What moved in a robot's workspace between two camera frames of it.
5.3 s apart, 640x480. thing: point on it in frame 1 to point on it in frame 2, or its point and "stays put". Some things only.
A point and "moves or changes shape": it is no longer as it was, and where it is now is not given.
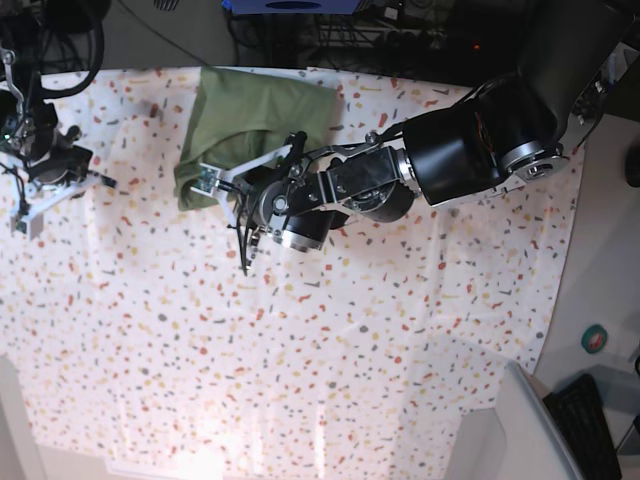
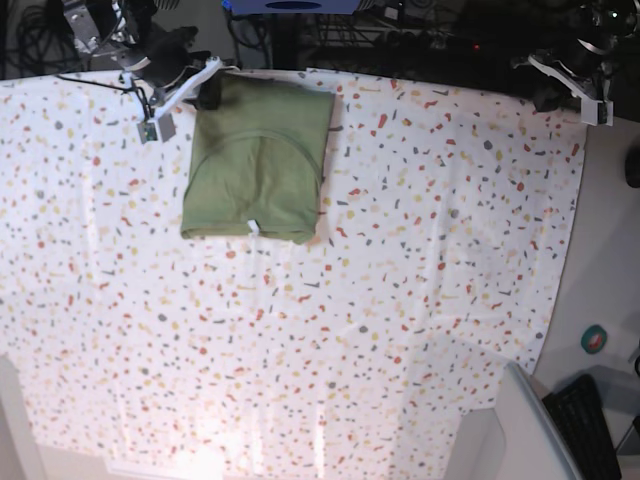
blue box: (295, 6) stays put
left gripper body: (63, 163) to (169, 57)
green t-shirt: (241, 114) moves or changes shape
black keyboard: (579, 414) stays put
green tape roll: (594, 338) stays put
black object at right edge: (632, 165) stays put
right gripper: (299, 210) to (590, 63)
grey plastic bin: (518, 439) stays put
